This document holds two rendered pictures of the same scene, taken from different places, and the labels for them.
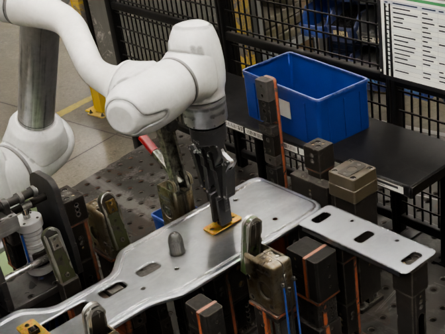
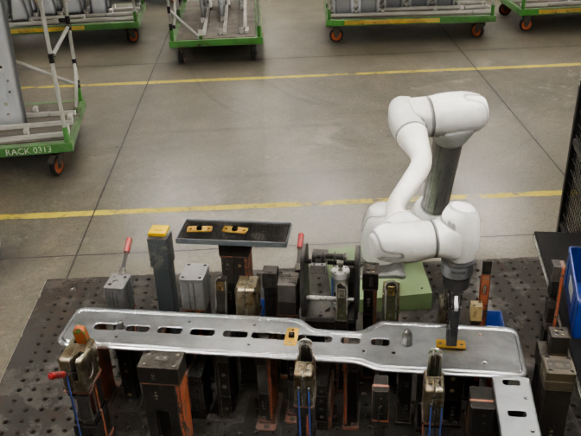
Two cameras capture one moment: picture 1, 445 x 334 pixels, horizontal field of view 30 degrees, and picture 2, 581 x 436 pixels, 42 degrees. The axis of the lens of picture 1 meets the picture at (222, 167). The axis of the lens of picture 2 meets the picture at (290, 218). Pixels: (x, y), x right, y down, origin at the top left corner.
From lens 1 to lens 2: 0.99 m
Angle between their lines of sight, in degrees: 39
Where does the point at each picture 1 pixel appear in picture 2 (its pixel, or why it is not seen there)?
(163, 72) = (414, 230)
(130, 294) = (354, 349)
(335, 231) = (505, 397)
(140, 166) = (520, 271)
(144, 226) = not seen: hidden behind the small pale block
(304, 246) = (481, 392)
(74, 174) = not seen: hidden behind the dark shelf
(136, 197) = (492, 292)
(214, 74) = (458, 246)
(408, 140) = not seen: outside the picture
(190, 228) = (431, 334)
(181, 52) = (443, 221)
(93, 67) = (391, 203)
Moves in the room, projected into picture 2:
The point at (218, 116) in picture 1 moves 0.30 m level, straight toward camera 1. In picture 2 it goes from (458, 274) to (389, 324)
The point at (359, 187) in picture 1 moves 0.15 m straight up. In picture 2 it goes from (552, 380) to (560, 334)
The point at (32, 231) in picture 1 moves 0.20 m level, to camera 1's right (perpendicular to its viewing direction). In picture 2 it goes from (337, 279) to (388, 304)
